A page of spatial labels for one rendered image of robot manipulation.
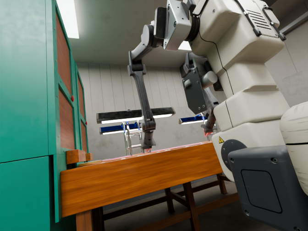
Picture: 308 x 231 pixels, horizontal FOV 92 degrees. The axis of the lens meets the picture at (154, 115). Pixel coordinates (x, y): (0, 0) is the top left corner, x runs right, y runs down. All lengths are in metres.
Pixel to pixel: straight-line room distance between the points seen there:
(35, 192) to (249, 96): 0.83
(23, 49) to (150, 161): 0.82
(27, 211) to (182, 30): 0.84
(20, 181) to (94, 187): 0.28
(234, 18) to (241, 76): 0.17
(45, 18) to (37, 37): 0.12
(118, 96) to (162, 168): 2.33
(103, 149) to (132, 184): 1.98
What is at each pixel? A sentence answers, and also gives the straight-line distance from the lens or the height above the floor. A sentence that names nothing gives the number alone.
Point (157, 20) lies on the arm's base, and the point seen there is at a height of 1.18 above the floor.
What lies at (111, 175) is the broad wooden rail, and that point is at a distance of 0.80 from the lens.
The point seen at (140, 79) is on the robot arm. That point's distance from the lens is 0.97.
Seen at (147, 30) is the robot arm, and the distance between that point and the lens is 0.66.
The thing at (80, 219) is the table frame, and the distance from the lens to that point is 0.85.
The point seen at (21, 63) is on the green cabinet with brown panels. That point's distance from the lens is 0.95.
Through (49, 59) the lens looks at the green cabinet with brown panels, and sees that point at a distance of 0.93.
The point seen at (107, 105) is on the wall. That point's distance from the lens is 2.92.
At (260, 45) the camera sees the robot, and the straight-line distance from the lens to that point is 0.55.
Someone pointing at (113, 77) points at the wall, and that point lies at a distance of 3.18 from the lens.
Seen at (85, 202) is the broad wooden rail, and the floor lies 0.62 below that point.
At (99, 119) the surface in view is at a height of 1.05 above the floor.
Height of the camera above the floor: 0.79
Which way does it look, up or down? 12 degrees up
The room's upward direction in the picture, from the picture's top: 10 degrees counter-clockwise
